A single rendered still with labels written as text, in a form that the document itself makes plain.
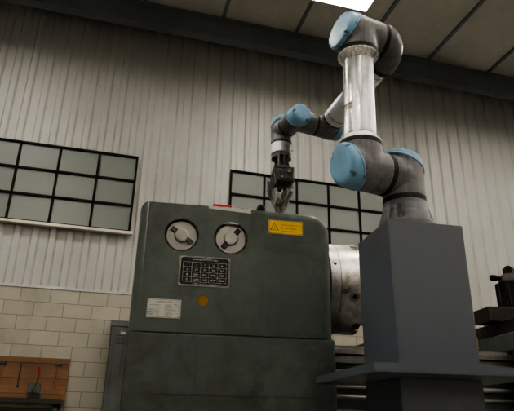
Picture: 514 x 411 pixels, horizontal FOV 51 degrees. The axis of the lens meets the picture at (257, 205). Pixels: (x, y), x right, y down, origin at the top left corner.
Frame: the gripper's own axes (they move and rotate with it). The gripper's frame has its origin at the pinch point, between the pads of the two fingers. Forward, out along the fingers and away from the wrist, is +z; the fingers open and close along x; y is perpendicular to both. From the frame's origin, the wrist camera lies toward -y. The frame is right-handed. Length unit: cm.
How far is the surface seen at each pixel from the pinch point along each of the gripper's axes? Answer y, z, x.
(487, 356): 4, 47, 67
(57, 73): -646, -480, -252
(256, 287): 13.8, 30.6, -9.9
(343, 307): 0.5, 32.5, 21.2
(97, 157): -651, -332, -168
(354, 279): 3.6, 23.6, 24.3
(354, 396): 4, 60, 22
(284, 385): 14, 58, -2
